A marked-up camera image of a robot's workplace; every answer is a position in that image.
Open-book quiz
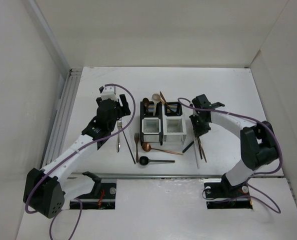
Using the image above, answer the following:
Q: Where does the white utensil container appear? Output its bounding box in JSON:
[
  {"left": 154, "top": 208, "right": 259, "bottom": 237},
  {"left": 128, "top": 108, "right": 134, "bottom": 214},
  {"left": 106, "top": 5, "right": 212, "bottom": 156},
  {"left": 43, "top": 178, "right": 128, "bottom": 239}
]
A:
[{"left": 162, "top": 101, "right": 187, "bottom": 145}]

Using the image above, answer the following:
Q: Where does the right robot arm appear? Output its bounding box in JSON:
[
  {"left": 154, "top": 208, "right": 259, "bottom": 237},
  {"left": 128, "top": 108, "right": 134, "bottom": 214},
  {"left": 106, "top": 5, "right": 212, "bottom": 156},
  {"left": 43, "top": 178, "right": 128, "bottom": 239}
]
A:
[{"left": 189, "top": 94, "right": 282, "bottom": 197}]

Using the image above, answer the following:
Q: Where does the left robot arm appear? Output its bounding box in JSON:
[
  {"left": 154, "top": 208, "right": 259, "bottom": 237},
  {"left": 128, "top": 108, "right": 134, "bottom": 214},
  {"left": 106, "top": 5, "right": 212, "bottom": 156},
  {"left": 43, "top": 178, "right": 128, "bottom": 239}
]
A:
[{"left": 23, "top": 93, "right": 135, "bottom": 219}]

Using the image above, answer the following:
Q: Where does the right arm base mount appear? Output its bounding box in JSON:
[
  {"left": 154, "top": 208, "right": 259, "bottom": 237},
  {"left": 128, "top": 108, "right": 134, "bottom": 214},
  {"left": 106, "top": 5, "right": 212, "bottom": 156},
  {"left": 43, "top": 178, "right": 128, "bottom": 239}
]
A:
[{"left": 202, "top": 181, "right": 253, "bottom": 210}]

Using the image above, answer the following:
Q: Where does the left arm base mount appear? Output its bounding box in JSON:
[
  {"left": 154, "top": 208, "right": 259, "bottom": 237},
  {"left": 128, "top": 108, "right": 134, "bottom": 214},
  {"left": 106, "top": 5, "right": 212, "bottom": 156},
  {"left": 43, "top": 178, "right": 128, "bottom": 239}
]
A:
[{"left": 69, "top": 171, "right": 117, "bottom": 210}]

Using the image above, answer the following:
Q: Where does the black chopstick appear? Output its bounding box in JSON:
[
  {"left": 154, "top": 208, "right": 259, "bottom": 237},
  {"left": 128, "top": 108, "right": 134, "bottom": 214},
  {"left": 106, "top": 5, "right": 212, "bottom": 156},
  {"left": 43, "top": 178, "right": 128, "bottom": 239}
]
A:
[{"left": 121, "top": 127, "right": 136, "bottom": 165}]

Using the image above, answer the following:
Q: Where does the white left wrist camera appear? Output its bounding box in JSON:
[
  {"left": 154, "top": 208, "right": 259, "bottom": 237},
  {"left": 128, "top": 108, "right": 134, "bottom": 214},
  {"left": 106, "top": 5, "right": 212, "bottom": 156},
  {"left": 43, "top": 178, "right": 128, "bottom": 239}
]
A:
[{"left": 99, "top": 86, "right": 117, "bottom": 102}]

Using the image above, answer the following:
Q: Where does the beige plastic spoon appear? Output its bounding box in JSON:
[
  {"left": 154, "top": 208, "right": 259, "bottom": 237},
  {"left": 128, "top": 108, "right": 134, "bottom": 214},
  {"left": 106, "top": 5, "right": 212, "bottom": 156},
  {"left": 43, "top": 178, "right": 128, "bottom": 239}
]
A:
[{"left": 151, "top": 93, "right": 161, "bottom": 116}]

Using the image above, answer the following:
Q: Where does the copper round spoon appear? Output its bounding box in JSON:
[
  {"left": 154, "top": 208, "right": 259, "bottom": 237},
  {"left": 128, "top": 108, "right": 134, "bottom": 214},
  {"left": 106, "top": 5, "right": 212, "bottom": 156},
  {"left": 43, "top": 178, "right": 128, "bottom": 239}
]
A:
[{"left": 141, "top": 142, "right": 184, "bottom": 156}]

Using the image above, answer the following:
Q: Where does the black round spoon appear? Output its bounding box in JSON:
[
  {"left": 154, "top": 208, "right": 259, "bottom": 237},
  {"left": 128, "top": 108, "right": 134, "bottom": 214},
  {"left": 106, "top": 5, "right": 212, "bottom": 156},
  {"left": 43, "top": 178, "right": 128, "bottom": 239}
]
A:
[{"left": 139, "top": 156, "right": 176, "bottom": 166}]

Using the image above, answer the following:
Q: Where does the brown wooden spoon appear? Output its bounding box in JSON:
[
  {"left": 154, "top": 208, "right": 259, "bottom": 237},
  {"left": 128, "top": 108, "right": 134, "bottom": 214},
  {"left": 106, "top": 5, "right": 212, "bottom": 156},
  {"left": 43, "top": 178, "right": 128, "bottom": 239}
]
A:
[{"left": 142, "top": 97, "right": 150, "bottom": 113}]

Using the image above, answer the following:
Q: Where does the dark green chopstick piece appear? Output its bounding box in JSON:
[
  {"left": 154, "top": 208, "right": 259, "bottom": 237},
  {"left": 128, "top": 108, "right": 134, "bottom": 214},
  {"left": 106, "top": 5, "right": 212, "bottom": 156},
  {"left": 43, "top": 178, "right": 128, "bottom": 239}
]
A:
[{"left": 182, "top": 141, "right": 194, "bottom": 154}]

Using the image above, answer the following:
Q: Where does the aluminium frame rail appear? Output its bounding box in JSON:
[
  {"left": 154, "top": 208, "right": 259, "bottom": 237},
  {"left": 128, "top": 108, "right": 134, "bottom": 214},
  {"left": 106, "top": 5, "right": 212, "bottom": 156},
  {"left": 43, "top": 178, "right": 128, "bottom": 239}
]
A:
[{"left": 23, "top": 0, "right": 82, "bottom": 168}]

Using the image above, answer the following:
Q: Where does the silver metal fork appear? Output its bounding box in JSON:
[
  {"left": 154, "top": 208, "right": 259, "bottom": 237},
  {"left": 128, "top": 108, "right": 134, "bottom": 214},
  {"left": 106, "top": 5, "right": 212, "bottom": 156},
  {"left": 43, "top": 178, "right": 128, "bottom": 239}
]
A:
[{"left": 116, "top": 119, "right": 123, "bottom": 153}]

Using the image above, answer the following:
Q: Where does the black utensil container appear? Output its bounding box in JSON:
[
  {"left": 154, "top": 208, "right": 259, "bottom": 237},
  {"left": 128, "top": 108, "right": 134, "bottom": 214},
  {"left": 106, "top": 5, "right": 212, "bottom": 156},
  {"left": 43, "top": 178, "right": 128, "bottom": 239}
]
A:
[{"left": 139, "top": 101, "right": 163, "bottom": 146}]

